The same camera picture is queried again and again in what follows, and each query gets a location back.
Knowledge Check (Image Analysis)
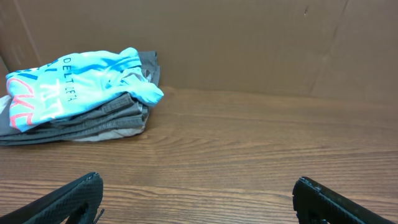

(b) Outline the grey folded garment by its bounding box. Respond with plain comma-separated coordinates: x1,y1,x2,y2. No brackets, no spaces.
1,47,164,146

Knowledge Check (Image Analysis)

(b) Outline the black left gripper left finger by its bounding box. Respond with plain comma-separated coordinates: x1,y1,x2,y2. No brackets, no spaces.
1,172,103,224

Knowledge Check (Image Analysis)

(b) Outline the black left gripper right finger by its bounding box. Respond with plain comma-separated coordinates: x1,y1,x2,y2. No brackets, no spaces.
292,177,394,224

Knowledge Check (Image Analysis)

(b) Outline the light blue printed t-shirt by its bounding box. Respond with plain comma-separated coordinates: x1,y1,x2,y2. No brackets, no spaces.
6,47,164,133

